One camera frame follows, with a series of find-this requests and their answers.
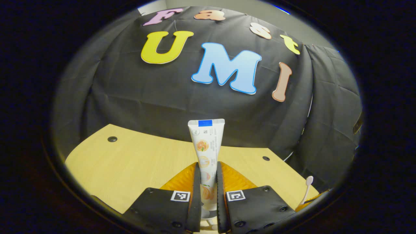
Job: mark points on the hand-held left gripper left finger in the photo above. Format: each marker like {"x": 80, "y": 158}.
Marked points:
{"x": 196, "y": 208}

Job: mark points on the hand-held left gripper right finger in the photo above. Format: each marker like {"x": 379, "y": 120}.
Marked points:
{"x": 221, "y": 208}

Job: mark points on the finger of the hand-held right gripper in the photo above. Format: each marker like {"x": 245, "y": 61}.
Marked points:
{"x": 312, "y": 199}

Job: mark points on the white toothbrush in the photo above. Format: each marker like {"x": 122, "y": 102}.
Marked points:
{"x": 309, "y": 180}

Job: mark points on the white toothpaste tube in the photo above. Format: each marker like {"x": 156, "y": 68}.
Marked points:
{"x": 208, "y": 146}

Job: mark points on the black backdrop cloth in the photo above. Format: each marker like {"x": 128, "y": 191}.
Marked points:
{"x": 146, "y": 97}

